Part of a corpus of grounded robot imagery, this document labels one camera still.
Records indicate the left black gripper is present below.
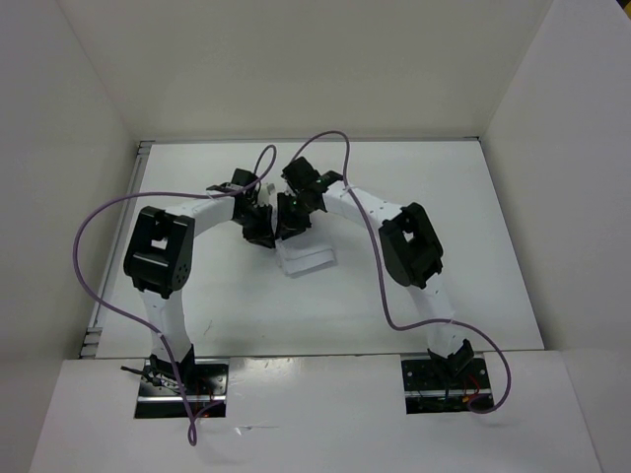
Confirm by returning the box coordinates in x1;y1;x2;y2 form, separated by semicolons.
232;202;276;248

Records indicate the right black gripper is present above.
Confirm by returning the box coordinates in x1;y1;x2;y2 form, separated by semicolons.
274;191;315;240

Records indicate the white skirt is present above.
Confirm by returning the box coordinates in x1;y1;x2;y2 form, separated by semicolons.
276;234;336;277

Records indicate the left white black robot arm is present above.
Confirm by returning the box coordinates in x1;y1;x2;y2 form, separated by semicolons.
123;169;275;394

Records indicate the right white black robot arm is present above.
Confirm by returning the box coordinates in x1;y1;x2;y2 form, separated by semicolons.
278;157;473;387

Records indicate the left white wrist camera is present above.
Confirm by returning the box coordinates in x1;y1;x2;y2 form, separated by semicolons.
257;182;276;205

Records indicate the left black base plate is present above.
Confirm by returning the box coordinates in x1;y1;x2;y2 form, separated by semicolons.
134;359;229;420

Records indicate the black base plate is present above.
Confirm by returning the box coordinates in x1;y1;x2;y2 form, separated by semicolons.
134;359;229;420
401;357;495;415

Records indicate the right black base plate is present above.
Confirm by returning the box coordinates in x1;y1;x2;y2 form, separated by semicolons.
401;357;495;415

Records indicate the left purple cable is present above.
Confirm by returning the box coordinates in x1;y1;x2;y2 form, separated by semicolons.
71;144;277;446

